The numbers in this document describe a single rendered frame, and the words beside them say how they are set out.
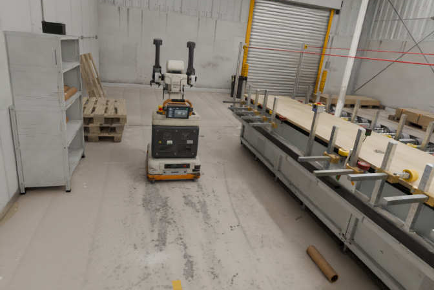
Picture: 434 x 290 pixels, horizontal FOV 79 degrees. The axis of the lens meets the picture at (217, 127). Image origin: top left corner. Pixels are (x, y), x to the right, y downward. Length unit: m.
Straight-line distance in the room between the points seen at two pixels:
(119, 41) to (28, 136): 6.43
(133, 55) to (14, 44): 6.44
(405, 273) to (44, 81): 3.23
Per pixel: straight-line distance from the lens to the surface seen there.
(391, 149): 1.98
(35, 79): 2.90
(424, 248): 1.93
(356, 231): 2.65
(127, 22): 9.11
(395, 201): 1.69
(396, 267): 2.47
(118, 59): 9.14
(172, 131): 3.08
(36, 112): 2.97
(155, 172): 3.18
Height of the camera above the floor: 1.62
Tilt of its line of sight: 17 degrees down
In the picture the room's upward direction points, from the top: 6 degrees clockwise
